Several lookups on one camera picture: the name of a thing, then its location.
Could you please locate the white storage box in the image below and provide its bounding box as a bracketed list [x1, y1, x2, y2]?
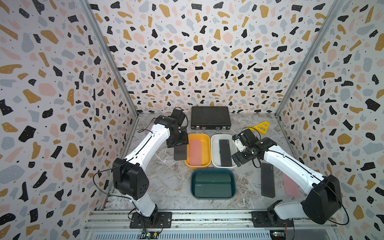
[211, 134, 237, 169]

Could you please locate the yellow storage box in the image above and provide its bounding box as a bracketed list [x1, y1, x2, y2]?
[185, 134, 212, 170]

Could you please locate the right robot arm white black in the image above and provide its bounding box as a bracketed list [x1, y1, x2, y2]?
[232, 134, 344, 225]

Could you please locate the pink pencil case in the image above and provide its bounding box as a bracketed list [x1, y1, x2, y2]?
[283, 173, 301, 198]
[190, 140, 202, 166]

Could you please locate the aluminium rail front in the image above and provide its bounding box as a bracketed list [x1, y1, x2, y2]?
[82, 210, 343, 240]

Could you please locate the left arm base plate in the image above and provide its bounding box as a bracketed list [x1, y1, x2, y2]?
[130, 212, 173, 229]

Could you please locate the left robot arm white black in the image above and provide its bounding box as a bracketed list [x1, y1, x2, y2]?
[92, 110, 189, 227]

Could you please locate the dark grey pencil case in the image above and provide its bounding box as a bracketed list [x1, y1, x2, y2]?
[261, 163, 276, 198]
[174, 145, 188, 161]
[219, 140, 233, 167]

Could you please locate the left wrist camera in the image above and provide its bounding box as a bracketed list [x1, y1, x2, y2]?
[171, 108, 186, 127]

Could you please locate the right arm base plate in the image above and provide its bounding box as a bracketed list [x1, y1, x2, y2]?
[251, 211, 294, 228]

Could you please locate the black briefcase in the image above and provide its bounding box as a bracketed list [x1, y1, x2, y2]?
[191, 106, 232, 130]

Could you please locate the yellow plastic triangle piece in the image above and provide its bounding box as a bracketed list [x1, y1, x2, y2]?
[254, 121, 270, 135]

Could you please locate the teal storage box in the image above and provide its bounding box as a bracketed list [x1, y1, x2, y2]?
[191, 169, 237, 200]

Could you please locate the green pencil case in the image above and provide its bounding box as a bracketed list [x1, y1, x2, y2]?
[195, 173, 232, 184]
[194, 184, 233, 199]

